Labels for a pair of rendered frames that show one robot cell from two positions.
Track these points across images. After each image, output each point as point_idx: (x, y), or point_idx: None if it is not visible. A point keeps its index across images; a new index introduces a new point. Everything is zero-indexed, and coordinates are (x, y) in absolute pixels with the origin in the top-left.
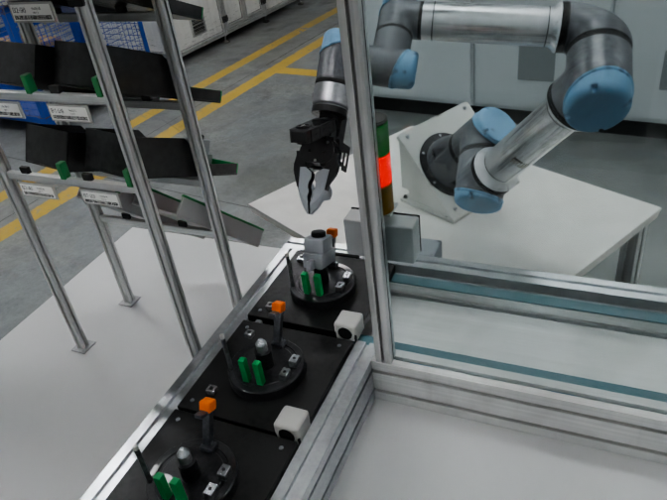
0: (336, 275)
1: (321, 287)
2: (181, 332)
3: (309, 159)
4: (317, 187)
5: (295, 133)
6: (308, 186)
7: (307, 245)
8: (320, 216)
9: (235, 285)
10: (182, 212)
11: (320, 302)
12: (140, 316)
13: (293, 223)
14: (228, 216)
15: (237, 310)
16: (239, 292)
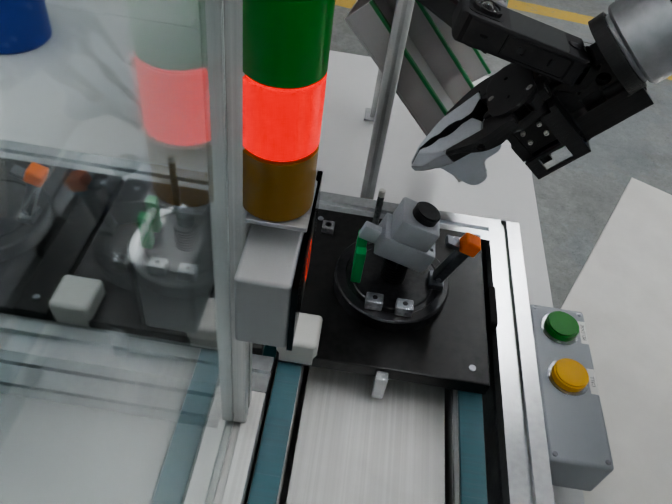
0: (412, 293)
1: (356, 270)
2: (328, 174)
3: (490, 90)
4: (446, 139)
5: (459, 3)
6: (448, 126)
7: (397, 208)
8: (651, 273)
9: (368, 179)
10: (355, 22)
11: (337, 282)
12: (349, 132)
13: (612, 241)
14: (432, 98)
15: (324, 197)
16: (370, 193)
